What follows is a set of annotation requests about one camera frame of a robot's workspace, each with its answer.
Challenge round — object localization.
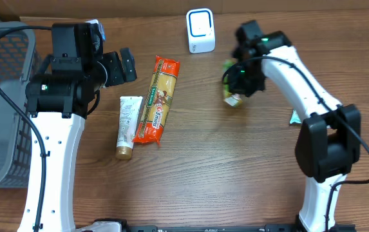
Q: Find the green yellow snack packet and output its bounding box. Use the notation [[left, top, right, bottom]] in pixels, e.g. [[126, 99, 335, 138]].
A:
[[222, 59, 242, 108]]

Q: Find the white Pantene conditioner tube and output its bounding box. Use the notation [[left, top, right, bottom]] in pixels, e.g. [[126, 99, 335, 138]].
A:
[[115, 96, 143, 160]]

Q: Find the red spaghetti packet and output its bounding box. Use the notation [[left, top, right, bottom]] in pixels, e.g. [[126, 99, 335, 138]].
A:
[[133, 56, 180, 144]]

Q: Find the mint green wipes packet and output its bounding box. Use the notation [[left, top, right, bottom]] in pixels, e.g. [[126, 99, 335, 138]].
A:
[[289, 110, 301, 125]]

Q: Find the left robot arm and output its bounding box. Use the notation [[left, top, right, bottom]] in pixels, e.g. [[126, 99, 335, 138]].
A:
[[19, 20, 137, 231]]

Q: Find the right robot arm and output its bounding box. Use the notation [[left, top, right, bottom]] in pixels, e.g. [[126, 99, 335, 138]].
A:
[[223, 21, 361, 231]]

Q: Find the white barcode scanner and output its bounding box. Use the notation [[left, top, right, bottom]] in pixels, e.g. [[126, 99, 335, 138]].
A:
[[186, 8, 216, 53]]

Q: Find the grey plastic shopping basket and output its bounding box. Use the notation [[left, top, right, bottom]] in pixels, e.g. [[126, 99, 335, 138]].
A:
[[0, 22, 42, 188]]

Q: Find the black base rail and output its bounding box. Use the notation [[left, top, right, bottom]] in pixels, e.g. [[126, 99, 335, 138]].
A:
[[74, 218, 357, 232]]

